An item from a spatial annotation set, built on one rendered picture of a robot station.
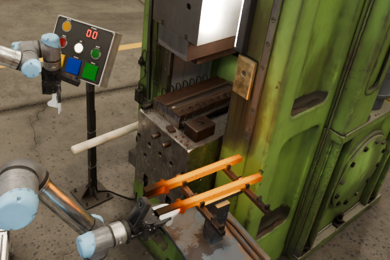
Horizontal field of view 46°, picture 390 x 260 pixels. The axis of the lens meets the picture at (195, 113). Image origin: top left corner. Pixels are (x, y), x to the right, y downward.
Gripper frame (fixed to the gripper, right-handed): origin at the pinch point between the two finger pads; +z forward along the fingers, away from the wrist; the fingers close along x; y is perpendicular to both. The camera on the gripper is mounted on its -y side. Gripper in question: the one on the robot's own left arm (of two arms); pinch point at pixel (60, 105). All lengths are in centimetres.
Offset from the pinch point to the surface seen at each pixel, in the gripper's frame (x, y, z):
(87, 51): -24.0, -14.7, -15.2
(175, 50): 15, -49, -35
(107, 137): -11.5, -23.0, 29.9
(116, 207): -20, -30, 94
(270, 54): 44, -78, -48
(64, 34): -35.6, -3.9, -18.9
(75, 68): -21.9, -8.5, -7.1
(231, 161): 55, -66, -6
